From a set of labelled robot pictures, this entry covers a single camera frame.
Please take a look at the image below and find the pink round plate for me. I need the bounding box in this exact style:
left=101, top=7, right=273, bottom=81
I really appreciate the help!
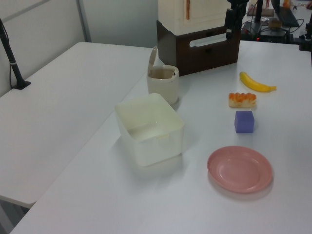
left=207, top=145, right=273, bottom=195

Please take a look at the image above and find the black electronics box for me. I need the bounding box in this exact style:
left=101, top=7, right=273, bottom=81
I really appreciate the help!
left=255, top=27, right=293, bottom=43

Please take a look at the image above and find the black laptop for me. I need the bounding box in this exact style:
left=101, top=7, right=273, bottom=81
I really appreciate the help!
left=273, top=0, right=300, bottom=28

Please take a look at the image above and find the cream toy appliance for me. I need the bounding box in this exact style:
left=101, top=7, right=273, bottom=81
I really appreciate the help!
left=157, top=0, right=229, bottom=35

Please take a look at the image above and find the black stand with base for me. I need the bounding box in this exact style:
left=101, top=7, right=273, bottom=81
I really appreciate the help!
left=243, top=0, right=264, bottom=35

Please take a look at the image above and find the black clamp mount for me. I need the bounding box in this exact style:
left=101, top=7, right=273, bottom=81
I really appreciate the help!
left=298, top=18, right=312, bottom=51

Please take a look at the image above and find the cream plastic storage box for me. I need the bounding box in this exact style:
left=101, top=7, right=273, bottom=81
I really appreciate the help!
left=114, top=93, right=185, bottom=168

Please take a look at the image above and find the purple foam cube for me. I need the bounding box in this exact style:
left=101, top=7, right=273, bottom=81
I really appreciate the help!
left=234, top=110, right=255, bottom=134

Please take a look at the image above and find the orange glazed toy bread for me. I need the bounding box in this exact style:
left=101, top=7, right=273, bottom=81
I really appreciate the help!
left=228, top=92, right=257, bottom=108

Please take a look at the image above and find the yellow toy banana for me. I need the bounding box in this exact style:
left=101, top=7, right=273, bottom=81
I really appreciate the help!
left=239, top=71, right=277, bottom=93

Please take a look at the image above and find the black camera pole with clamp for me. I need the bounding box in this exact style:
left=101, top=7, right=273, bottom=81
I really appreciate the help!
left=0, top=18, right=32, bottom=90

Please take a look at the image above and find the white oven with handle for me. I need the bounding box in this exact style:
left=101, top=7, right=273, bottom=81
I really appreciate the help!
left=156, top=19, right=242, bottom=77

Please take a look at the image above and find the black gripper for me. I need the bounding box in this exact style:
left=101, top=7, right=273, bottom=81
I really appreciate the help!
left=225, top=0, right=247, bottom=40

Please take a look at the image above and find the beige lidded trash can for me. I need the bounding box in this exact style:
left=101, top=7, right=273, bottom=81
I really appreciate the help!
left=146, top=45, right=180, bottom=106

